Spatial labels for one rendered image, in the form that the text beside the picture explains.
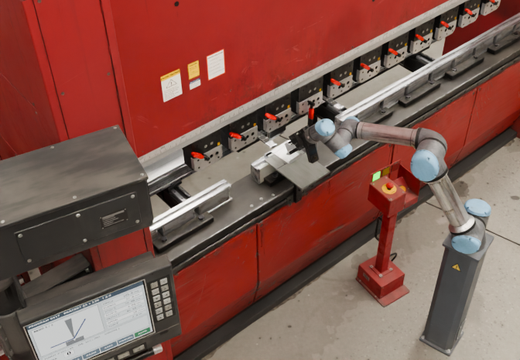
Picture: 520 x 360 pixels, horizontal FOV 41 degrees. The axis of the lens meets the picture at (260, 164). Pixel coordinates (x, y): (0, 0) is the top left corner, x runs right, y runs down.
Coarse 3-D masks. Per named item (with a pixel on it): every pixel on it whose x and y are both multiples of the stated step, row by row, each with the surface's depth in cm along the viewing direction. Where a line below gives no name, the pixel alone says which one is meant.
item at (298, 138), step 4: (304, 128) 306; (296, 132) 311; (300, 132) 311; (304, 132) 304; (292, 136) 313; (296, 136) 310; (300, 136) 310; (304, 136) 304; (292, 140) 313; (296, 140) 310; (300, 140) 310; (304, 140) 305; (296, 144) 312; (300, 144) 309; (300, 148) 310
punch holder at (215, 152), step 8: (208, 136) 288; (216, 136) 291; (192, 144) 283; (200, 144) 287; (208, 144) 290; (216, 144) 294; (184, 152) 293; (200, 152) 290; (208, 152) 292; (216, 152) 296; (184, 160) 298; (192, 160) 290; (200, 160) 292; (216, 160) 299; (192, 168) 295; (200, 168) 295
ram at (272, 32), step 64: (128, 0) 227; (192, 0) 244; (256, 0) 265; (320, 0) 290; (384, 0) 319; (448, 0) 356; (128, 64) 240; (256, 64) 284; (320, 64) 313; (192, 128) 279
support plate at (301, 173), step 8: (296, 152) 330; (272, 160) 326; (280, 160) 326; (296, 160) 326; (304, 160) 325; (280, 168) 322; (288, 168) 322; (296, 168) 321; (304, 168) 321; (312, 168) 321; (320, 168) 321; (288, 176) 318; (296, 176) 318; (304, 176) 317; (312, 176) 317; (320, 176) 317; (296, 184) 313; (304, 184) 313
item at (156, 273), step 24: (120, 264) 206; (144, 264) 202; (168, 264) 202; (72, 288) 199; (96, 288) 196; (120, 288) 198; (144, 288) 203; (168, 288) 208; (24, 312) 190; (48, 312) 190; (168, 312) 215; (24, 336) 192; (144, 336) 217; (168, 336) 223
